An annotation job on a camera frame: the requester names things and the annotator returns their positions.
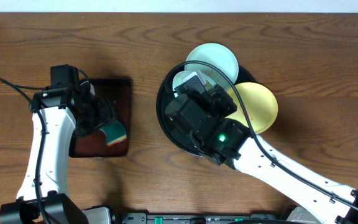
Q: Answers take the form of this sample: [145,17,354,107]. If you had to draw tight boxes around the green yellow scrub sponge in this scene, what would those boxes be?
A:
[100,120,127,146]

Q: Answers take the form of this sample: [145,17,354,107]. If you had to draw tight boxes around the yellow plate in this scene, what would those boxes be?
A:
[235,82,278,134]

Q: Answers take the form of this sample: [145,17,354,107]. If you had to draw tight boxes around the light blue plate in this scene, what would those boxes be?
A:
[185,43,239,91]
[172,70,216,97]

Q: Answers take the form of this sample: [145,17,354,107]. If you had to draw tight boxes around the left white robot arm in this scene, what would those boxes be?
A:
[0,93,112,223]

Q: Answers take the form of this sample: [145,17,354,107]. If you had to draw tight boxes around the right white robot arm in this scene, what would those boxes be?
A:
[162,82,358,223]

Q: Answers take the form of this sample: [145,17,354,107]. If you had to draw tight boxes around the dark red square tray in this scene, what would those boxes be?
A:
[69,79,132,158]

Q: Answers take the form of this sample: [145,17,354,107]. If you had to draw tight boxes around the round black tray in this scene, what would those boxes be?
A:
[156,60,258,156]

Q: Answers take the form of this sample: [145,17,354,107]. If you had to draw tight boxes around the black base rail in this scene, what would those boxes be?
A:
[82,205,323,224]

